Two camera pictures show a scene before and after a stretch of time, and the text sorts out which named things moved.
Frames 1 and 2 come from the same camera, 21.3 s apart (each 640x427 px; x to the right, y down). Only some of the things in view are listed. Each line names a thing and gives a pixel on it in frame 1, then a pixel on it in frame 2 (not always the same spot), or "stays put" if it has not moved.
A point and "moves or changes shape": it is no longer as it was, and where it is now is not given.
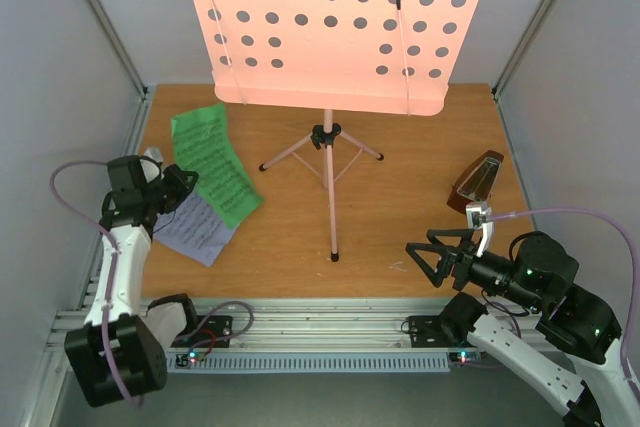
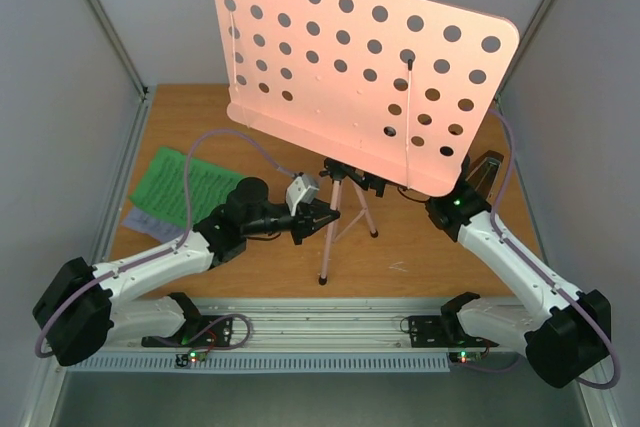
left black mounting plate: (210, 331) stays put
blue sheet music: (194, 229) moves or changes shape
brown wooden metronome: (476, 184) stays put
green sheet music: (203, 146) moves or changes shape
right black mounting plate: (429, 331) stays put
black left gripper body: (171, 197) to (303, 219)
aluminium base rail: (303, 326) stays put
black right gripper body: (454, 263) to (470, 189)
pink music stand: (336, 30) moves or changes shape
